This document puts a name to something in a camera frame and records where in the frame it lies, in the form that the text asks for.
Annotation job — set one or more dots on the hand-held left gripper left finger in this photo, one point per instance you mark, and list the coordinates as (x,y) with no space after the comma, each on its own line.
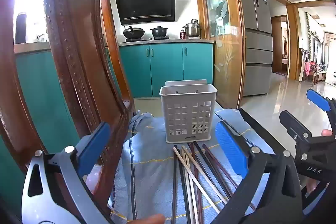
(94,146)

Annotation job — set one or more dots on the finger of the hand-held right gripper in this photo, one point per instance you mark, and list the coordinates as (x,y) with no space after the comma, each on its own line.
(319,101)
(291,121)

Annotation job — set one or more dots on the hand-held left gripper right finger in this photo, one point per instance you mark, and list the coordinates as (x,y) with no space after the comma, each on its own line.
(231,150)

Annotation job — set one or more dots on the pile of mixed chopsticks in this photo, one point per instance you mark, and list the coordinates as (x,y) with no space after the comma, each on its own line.
(189,187)

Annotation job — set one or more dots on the white plastic utensil holder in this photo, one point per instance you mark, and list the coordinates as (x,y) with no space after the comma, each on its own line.
(183,113)

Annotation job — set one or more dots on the person's right hand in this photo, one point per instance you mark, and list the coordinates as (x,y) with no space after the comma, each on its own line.
(313,186)

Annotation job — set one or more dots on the person's left hand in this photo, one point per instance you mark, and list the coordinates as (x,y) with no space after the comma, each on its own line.
(149,219)

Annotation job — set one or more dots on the wooden armchair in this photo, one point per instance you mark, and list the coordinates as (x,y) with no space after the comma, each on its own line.
(313,71)

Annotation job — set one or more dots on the pink cloth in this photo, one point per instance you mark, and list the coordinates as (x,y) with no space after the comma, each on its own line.
(306,69)

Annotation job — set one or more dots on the light blue checked cloth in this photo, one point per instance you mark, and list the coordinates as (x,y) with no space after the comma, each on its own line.
(147,150)

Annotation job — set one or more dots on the grey refrigerator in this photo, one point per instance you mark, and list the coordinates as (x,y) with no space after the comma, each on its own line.
(257,56)

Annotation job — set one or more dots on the teal lower kitchen cabinet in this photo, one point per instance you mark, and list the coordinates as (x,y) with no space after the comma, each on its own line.
(168,69)
(39,87)

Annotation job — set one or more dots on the carved brown wooden chair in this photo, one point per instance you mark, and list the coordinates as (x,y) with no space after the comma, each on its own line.
(78,56)

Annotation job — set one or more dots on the wooden framed glass door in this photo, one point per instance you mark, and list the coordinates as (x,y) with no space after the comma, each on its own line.
(218,29)

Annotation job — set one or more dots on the grey kitchen countertop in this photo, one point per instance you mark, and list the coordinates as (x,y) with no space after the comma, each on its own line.
(183,41)

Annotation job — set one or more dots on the black wok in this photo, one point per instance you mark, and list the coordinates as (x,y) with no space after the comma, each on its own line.
(134,33)

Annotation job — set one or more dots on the black gas stove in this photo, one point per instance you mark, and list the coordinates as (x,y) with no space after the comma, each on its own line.
(151,39)

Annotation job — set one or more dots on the red bottle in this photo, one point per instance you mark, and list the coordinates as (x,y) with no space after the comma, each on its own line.
(182,34)

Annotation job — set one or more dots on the large steel stockpot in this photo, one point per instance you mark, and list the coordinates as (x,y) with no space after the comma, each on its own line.
(191,30)

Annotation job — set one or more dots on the black lidded pot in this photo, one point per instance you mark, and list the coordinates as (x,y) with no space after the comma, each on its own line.
(158,32)

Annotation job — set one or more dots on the small steel pot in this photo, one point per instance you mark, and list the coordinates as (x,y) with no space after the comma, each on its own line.
(194,22)

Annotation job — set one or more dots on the black tall container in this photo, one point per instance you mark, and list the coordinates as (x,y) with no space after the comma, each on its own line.
(20,28)

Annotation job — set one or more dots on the black range hood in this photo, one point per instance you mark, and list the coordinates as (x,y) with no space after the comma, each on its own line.
(144,6)

